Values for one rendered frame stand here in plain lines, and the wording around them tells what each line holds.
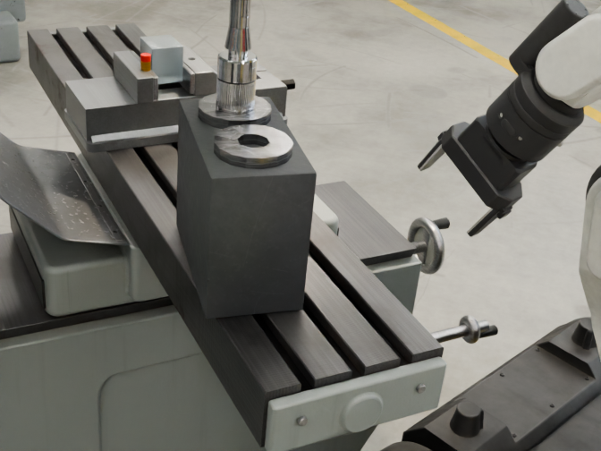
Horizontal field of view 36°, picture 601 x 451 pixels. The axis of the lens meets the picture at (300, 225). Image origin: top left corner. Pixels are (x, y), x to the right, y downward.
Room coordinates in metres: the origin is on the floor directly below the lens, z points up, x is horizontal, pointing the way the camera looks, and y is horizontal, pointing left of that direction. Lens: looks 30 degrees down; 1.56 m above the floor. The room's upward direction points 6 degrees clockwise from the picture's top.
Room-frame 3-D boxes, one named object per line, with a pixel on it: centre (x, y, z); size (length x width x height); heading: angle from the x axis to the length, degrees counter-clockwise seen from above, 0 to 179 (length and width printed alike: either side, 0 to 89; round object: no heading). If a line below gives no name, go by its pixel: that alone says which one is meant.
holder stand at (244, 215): (0.99, 0.08, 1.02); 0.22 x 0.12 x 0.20; 18
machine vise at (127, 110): (1.41, 0.22, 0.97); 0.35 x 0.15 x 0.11; 120
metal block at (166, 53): (1.40, 0.25, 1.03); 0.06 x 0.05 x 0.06; 30
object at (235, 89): (1.03, 0.09, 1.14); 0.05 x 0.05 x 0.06
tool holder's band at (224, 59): (1.03, 0.09, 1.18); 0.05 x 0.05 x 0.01
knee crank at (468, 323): (1.46, -0.32, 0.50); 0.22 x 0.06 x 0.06; 119
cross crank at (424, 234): (1.57, -0.22, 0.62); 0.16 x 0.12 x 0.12; 119
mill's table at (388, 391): (1.32, 0.21, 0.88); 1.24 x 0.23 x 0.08; 29
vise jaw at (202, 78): (1.43, 0.20, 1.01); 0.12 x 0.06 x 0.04; 30
